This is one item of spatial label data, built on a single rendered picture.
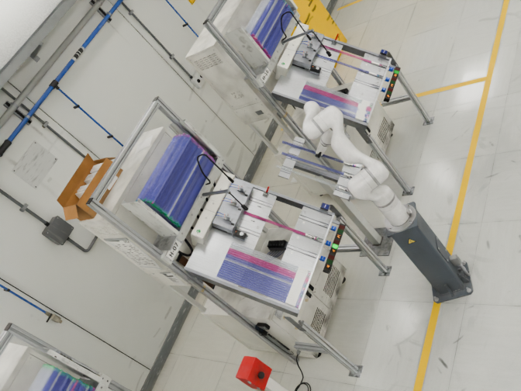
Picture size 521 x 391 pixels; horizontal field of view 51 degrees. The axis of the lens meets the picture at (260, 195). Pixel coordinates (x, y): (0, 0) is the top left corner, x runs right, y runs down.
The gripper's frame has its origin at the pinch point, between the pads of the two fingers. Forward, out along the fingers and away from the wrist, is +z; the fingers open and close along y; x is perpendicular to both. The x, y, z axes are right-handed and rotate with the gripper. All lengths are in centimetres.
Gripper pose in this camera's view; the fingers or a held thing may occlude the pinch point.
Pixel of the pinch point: (319, 153)
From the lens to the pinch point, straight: 358.6
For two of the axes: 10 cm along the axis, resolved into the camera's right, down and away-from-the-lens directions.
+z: -2.0, 4.5, 8.7
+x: 9.1, 4.1, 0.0
